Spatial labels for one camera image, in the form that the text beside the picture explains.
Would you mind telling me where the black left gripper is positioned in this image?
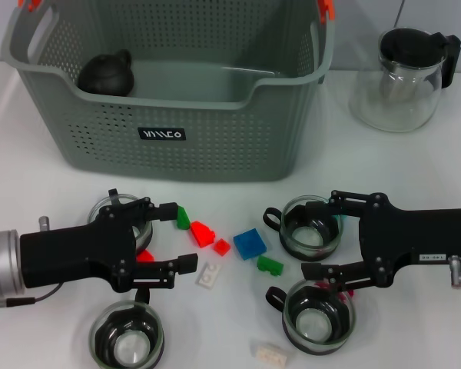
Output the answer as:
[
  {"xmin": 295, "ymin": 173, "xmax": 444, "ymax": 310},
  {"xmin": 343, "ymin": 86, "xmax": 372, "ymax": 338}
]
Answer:
[{"xmin": 19, "ymin": 197, "xmax": 199, "ymax": 293}]

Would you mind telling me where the glass pitcher with black lid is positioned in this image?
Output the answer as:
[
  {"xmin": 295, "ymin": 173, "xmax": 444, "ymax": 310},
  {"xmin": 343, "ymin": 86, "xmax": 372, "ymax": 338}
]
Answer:
[{"xmin": 348, "ymin": 26, "xmax": 461, "ymax": 134}]

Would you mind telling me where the white flat plate brick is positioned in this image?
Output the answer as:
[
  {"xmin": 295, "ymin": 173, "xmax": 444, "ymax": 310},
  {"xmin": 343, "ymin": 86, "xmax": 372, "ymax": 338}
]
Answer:
[{"xmin": 194, "ymin": 261, "xmax": 223, "ymax": 288}]

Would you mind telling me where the blue square plate brick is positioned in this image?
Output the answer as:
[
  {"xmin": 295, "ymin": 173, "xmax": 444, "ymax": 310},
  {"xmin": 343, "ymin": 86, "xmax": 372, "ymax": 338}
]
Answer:
[{"xmin": 233, "ymin": 228, "xmax": 268, "ymax": 261}]

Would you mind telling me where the glass teacup with black holder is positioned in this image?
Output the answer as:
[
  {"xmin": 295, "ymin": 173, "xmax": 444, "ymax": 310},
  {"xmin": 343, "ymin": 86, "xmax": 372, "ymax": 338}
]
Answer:
[
  {"xmin": 88, "ymin": 288, "xmax": 165, "ymax": 368},
  {"xmin": 87, "ymin": 188, "xmax": 154, "ymax": 254},
  {"xmin": 264, "ymin": 280, "xmax": 357, "ymax": 357},
  {"xmin": 264, "ymin": 194, "xmax": 345, "ymax": 259}
]

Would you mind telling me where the black round teapot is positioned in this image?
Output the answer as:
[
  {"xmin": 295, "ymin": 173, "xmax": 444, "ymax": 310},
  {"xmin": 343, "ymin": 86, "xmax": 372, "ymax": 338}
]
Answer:
[{"xmin": 77, "ymin": 48, "xmax": 135, "ymax": 97}]

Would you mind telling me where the dark red curved brick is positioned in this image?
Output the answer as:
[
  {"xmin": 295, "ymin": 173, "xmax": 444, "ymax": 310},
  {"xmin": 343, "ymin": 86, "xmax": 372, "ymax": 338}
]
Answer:
[{"xmin": 313, "ymin": 281, "xmax": 355, "ymax": 299}]

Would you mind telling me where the green toy brick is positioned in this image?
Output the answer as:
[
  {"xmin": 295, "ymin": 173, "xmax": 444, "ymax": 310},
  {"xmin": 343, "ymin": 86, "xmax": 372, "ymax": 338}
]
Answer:
[
  {"xmin": 256, "ymin": 255, "xmax": 284, "ymax": 278},
  {"xmin": 175, "ymin": 206, "xmax": 192, "ymax": 231}
]

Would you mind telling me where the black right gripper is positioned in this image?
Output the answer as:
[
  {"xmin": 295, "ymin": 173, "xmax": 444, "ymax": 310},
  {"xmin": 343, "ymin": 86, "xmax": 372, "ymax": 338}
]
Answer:
[{"xmin": 301, "ymin": 191, "xmax": 461, "ymax": 291}]

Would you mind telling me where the white long studded brick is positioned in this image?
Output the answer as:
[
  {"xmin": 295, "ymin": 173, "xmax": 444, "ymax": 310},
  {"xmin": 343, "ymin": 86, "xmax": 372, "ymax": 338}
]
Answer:
[{"xmin": 250, "ymin": 338, "xmax": 289, "ymax": 366}]

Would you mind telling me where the grey-green perforated storage bin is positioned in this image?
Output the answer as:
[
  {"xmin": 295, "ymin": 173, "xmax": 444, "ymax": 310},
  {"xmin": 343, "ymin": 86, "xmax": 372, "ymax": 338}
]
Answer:
[{"xmin": 0, "ymin": 0, "xmax": 336, "ymax": 184}]

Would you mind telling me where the left wrist cable with plug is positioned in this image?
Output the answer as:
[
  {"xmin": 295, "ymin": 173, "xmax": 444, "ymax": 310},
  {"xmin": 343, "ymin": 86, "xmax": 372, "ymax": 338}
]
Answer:
[{"xmin": 0, "ymin": 282, "xmax": 65, "ymax": 314}]

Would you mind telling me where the large red sloped brick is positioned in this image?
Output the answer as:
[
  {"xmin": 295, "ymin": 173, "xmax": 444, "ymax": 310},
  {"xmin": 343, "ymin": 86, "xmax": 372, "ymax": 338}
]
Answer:
[{"xmin": 190, "ymin": 221, "xmax": 217, "ymax": 249}]

